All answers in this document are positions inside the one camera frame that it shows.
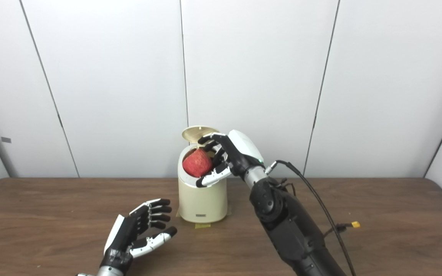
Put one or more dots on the grey wall sticker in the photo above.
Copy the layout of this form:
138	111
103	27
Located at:
6	140

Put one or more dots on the cream-colored bin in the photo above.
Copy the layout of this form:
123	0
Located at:
202	201

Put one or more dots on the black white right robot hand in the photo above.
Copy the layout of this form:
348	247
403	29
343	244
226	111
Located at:
242	151

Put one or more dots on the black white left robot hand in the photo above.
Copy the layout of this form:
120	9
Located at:
123	235

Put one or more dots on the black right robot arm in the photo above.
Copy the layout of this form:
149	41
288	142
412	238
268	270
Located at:
288	226

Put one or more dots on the red apple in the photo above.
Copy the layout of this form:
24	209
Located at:
197	164

